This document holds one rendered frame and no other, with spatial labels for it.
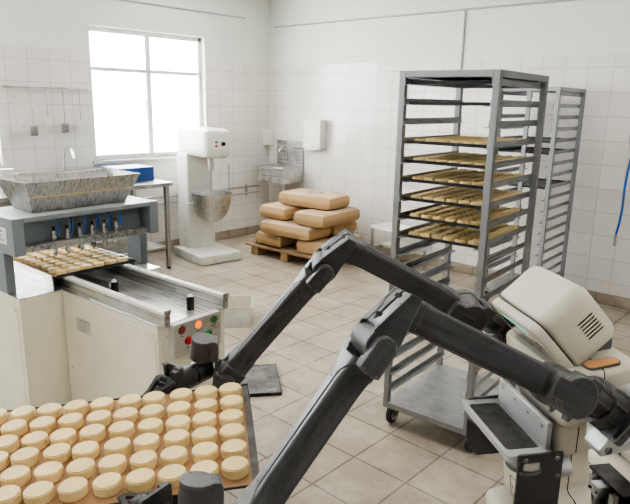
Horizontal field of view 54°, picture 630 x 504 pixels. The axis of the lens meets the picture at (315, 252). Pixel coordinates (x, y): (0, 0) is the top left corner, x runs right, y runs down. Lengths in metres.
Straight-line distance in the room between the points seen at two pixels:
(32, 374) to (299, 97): 5.40
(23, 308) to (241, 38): 5.45
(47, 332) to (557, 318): 2.24
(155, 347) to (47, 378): 0.75
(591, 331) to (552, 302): 0.10
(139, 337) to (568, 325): 1.67
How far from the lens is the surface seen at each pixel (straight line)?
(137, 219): 3.19
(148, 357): 2.48
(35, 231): 2.93
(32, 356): 2.97
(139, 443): 1.31
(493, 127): 2.76
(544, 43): 6.00
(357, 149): 7.05
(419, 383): 3.56
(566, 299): 1.33
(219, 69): 7.50
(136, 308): 2.49
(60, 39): 6.50
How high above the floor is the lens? 1.67
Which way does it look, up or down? 14 degrees down
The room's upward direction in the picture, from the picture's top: 1 degrees clockwise
